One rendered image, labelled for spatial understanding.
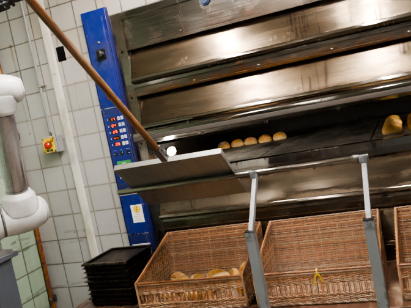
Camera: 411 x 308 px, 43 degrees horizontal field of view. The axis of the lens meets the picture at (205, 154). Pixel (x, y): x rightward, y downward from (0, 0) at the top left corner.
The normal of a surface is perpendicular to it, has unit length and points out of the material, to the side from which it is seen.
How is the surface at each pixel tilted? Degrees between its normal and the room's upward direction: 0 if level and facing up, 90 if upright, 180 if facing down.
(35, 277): 90
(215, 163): 139
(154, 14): 90
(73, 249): 90
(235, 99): 70
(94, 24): 90
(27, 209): 102
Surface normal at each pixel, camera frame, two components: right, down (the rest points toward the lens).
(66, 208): -0.35, 0.14
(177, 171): -0.08, 0.83
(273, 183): -0.40, -0.20
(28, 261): 0.92, -0.15
